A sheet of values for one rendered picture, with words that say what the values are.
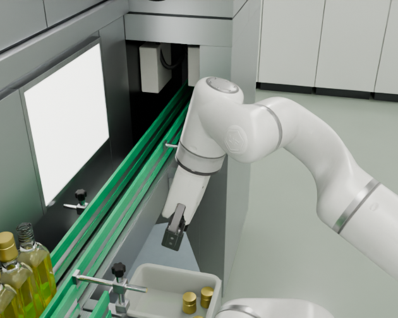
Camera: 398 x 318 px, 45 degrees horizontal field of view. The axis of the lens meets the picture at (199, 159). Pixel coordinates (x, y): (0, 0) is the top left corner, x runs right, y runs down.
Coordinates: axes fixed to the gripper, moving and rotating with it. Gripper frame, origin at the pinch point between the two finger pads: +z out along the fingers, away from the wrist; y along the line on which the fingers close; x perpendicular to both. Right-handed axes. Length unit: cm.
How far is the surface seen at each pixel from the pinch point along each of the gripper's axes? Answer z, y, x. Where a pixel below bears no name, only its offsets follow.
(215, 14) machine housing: -12, -90, -17
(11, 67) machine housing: -7, -22, -46
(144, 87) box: 27, -102, -38
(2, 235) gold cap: 9.6, 7.0, -28.9
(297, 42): 65, -365, 20
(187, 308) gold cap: 38.5, -18.1, 6.6
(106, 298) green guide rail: 25.8, -1.6, -10.0
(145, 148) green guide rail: 34, -73, -25
